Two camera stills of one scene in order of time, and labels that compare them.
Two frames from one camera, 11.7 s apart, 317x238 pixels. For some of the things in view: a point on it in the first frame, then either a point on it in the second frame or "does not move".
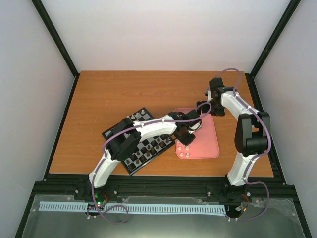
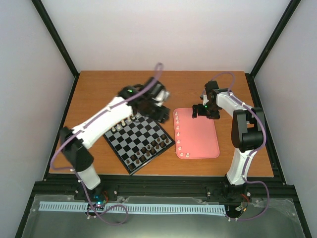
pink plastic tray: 205,145 does not move
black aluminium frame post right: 286,17 does not move
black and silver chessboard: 145,150 does not move
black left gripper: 187,141 to 162,116
